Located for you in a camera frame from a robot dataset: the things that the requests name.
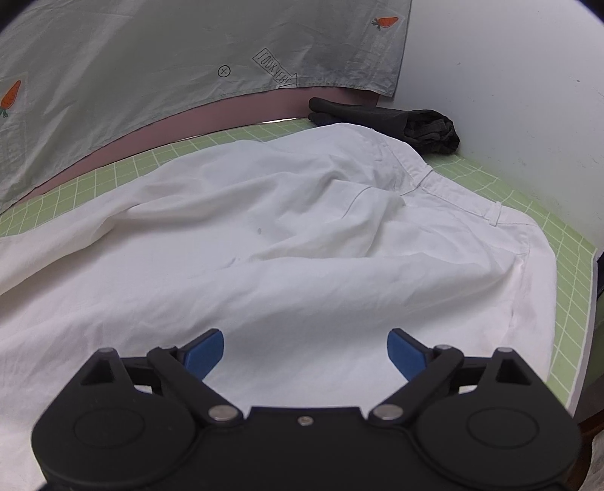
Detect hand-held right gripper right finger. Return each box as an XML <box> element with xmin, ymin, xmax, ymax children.
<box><xmin>368</xmin><ymin>328</ymin><xmax>533</xmax><ymax>428</ymax></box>

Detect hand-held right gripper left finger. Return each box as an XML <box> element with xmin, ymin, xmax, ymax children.
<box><xmin>75</xmin><ymin>329</ymin><xmax>245</xmax><ymax>428</ymax></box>

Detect white pants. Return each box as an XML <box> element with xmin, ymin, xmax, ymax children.
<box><xmin>0</xmin><ymin>122</ymin><xmax>560</xmax><ymax>491</ymax></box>

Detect green grid mat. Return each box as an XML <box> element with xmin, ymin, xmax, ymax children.
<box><xmin>0</xmin><ymin>116</ymin><xmax>596</xmax><ymax>411</ymax></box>

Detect black pants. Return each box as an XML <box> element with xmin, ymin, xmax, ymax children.
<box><xmin>308</xmin><ymin>97</ymin><xmax>461</xmax><ymax>156</ymax></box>

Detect pink board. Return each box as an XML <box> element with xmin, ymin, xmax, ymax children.
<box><xmin>28</xmin><ymin>87</ymin><xmax>381</xmax><ymax>199</ymax></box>

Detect grey carrot print sheet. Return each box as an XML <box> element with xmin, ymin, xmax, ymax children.
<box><xmin>0</xmin><ymin>0</ymin><xmax>413</xmax><ymax>215</ymax></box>

